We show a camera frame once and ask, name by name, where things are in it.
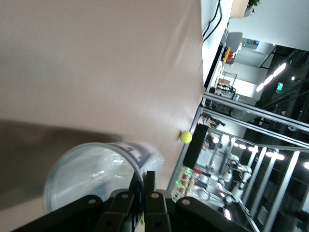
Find aluminium cage frame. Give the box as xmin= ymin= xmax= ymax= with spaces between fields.
xmin=166 ymin=93 xmax=309 ymax=232

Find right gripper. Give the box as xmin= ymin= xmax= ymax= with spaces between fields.
xmin=183 ymin=124 xmax=209 ymax=169

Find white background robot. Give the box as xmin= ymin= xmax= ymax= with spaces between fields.
xmin=217 ymin=156 xmax=253 ymax=205

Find yellow red emergency stop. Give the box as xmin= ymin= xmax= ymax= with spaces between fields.
xmin=221 ymin=46 xmax=236 ymax=65

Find yellow tennis ball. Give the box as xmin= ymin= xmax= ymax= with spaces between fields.
xmin=179 ymin=130 xmax=193 ymax=145

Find brown table mat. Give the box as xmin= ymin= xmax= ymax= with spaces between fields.
xmin=0 ymin=0 xmax=205 ymax=232

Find ceiling light strips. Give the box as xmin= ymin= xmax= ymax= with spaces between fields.
xmin=255 ymin=62 xmax=287 ymax=93

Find green potted plant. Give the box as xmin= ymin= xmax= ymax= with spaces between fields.
xmin=243 ymin=0 xmax=262 ymax=17

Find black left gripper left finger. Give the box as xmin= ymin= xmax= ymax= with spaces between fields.
xmin=12 ymin=172 xmax=145 ymax=232

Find grey chair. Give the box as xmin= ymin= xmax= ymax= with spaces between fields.
xmin=226 ymin=32 xmax=243 ymax=50

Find clear tennis ball can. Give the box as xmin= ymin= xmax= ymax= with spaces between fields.
xmin=43 ymin=142 xmax=165 ymax=229

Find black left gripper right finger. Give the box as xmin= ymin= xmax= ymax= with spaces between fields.
xmin=144 ymin=171 xmax=251 ymax=232

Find black cable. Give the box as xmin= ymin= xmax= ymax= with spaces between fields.
xmin=202 ymin=0 xmax=223 ymax=41

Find wooden shelf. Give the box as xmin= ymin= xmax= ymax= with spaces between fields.
xmin=229 ymin=0 xmax=249 ymax=19

